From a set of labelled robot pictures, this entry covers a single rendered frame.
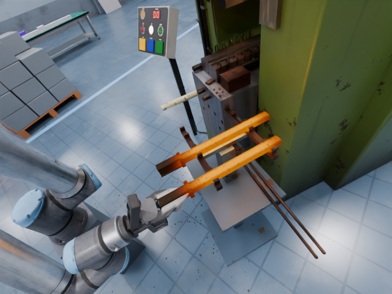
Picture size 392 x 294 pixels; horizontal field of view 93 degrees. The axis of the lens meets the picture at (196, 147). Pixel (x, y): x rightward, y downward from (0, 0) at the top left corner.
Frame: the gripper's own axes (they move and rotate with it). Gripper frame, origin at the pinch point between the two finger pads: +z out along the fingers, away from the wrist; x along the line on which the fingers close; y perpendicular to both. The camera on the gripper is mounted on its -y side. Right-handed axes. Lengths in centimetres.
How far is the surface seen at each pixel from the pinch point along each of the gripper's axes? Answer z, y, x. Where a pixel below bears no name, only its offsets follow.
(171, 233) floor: -26, 95, -31
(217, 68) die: 42, -4, -50
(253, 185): 27.6, 26.4, -2.0
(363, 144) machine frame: 96, 43, 2
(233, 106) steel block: 40, 10, -35
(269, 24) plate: 52, -24, -26
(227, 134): 23.1, -0.8, -11.6
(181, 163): 4.0, -0.7, -9.7
